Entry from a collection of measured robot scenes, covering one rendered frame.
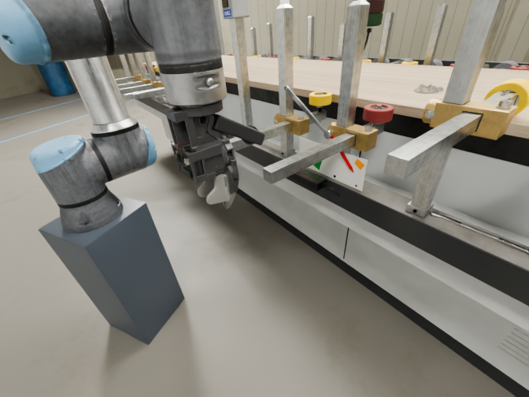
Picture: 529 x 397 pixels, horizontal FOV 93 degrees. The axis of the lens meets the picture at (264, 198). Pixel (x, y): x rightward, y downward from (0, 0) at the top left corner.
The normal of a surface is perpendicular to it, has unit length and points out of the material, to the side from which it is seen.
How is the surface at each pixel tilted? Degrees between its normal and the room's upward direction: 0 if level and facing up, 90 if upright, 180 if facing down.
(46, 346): 0
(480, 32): 90
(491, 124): 90
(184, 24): 90
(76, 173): 88
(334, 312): 0
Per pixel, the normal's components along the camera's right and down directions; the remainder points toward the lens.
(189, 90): 0.07, 0.56
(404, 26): -0.40, 0.54
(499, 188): -0.79, 0.39
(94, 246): 0.91, 0.18
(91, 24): 0.70, 0.48
